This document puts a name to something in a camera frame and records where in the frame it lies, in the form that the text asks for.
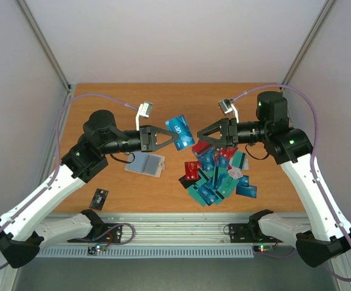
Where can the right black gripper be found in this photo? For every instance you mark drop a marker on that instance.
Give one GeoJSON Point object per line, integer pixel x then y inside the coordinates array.
{"type": "Point", "coordinates": [230, 132]}

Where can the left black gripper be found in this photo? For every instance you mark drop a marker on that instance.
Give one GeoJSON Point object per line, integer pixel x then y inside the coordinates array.
{"type": "Point", "coordinates": [151, 131]}

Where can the blue card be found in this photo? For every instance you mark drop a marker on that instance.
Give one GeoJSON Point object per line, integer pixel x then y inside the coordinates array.
{"type": "Point", "coordinates": [180, 126]}
{"type": "Point", "coordinates": [207, 161]}
{"type": "Point", "coordinates": [247, 191]}

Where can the beige card holder wallet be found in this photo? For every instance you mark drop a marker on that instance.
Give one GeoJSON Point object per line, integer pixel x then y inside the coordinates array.
{"type": "Point", "coordinates": [146, 164]}

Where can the teal VIP card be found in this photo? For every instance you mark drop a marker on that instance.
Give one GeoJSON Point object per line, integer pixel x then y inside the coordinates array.
{"type": "Point", "coordinates": [227, 186]}

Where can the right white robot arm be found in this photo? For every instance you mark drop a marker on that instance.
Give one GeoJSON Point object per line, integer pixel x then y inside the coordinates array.
{"type": "Point", "coordinates": [329, 232]}

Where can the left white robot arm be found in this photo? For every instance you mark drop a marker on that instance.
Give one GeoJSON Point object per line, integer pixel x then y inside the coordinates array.
{"type": "Point", "coordinates": [22, 232]}

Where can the red VIP card upper right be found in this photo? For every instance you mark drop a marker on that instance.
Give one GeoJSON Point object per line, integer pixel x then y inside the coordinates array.
{"type": "Point", "coordinates": [227, 153]}

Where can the red vip card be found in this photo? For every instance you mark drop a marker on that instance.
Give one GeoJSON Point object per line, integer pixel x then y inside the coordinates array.
{"type": "Point", "coordinates": [227, 153]}
{"type": "Point", "coordinates": [191, 170]}

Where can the red card top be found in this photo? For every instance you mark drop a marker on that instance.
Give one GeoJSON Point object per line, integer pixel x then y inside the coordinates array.
{"type": "Point", "coordinates": [201, 147]}

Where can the teal card upper right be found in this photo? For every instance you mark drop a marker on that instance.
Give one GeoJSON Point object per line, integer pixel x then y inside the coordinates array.
{"type": "Point", "coordinates": [238, 160]}

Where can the white red card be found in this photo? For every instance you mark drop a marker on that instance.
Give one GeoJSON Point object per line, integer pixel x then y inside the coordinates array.
{"type": "Point", "coordinates": [235, 173]}

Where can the red VIP card left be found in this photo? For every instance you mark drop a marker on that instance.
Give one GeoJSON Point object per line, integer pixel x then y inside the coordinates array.
{"type": "Point", "coordinates": [191, 170]}

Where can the black card under red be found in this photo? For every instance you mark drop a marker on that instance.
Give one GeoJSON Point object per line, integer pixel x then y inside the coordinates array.
{"type": "Point", "coordinates": [185, 182]}

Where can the lone black VIP card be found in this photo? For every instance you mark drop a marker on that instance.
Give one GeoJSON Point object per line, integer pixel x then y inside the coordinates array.
{"type": "Point", "coordinates": [99, 199]}

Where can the right small circuit board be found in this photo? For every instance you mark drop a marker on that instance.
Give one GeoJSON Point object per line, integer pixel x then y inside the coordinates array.
{"type": "Point", "coordinates": [262, 248]}

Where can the small circuit board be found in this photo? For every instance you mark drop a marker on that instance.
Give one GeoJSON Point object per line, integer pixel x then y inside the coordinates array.
{"type": "Point", "coordinates": [94, 250]}
{"type": "Point", "coordinates": [262, 248]}

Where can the left small circuit board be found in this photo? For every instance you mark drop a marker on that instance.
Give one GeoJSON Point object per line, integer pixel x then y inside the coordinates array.
{"type": "Point", "coordinates": [94, 250]}

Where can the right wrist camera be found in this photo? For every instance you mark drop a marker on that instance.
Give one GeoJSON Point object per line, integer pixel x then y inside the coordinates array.
{"type": "Point", "coordinates": [228, 107]}

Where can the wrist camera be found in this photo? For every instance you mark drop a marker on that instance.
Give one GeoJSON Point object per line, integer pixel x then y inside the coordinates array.
{"type": "Point", "coordinates": [228, 107]}
{"type": "Point", "coordinates": [143, 111]}

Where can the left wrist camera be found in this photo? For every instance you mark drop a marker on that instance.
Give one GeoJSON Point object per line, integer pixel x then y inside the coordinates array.
{"type": "Point", "coordinates": [143, 111]}

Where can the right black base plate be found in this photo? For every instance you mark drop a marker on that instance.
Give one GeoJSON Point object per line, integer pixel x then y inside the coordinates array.
{"type": "Point", "coordinates": [243, 233]}

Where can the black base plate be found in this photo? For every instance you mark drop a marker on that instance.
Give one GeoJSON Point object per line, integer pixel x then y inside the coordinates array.
{"type": "Point", "coordinates": [243, 233]}
{"type": "Point", "coordinates": [105, 233]}

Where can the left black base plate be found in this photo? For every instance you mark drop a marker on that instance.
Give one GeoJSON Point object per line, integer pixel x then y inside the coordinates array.
{"type": "Point", "coordinates": [105, 233]}

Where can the right aluminium frame post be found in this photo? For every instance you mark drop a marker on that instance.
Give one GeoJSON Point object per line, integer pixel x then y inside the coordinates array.
{"type": "Point", "coordinates": [316, 27]}

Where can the aluminium frame post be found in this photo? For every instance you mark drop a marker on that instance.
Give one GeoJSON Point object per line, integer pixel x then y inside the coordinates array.
{"type": "Point", "coordinates": [34, 26]}
{"type": "Point", "coordinates": [316, 27]}

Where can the grey slotted cable duct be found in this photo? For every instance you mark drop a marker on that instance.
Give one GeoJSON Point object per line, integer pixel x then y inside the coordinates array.
{"type": "Point", "coordinates": [146, 252]}

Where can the left aluminium frame post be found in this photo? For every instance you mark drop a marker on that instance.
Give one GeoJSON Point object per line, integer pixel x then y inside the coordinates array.
{"type": "Point", "coordinates": [34, 26]}

